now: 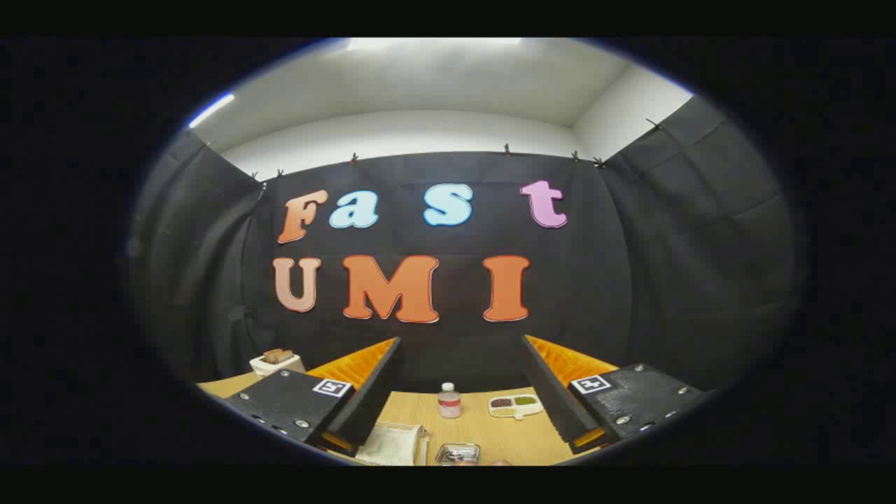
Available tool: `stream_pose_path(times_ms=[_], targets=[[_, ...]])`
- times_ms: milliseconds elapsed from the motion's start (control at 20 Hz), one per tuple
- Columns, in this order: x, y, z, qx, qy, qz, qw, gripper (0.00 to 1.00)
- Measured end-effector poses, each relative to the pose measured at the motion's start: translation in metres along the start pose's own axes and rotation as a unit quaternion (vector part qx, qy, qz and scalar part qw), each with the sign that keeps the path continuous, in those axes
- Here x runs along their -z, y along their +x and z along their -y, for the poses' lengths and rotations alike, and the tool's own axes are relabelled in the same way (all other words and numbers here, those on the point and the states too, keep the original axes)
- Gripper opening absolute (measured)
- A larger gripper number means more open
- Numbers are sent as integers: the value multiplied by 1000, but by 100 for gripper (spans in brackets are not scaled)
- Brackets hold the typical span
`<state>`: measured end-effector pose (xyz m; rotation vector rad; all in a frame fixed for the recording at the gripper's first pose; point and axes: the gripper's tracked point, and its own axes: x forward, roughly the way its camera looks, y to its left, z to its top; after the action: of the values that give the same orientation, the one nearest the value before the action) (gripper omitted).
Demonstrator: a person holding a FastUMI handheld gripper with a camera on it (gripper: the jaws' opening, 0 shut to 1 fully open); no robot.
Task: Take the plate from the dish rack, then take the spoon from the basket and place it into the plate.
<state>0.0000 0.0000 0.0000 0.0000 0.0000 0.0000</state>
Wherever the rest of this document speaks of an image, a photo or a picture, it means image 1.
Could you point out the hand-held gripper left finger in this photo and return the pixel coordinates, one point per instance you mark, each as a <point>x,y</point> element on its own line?
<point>371,392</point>

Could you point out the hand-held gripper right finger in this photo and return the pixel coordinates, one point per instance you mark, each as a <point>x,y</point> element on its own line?
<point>549,392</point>

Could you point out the cream toaster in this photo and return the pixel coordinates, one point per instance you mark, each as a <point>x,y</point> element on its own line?
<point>269,368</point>

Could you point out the clear bottle with red label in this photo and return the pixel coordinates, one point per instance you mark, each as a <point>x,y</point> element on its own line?
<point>449,404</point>

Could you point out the white divided snack tray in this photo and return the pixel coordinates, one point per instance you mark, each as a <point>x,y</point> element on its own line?
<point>514,407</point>

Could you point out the toast slice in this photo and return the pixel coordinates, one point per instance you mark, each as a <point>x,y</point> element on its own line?
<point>277,355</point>

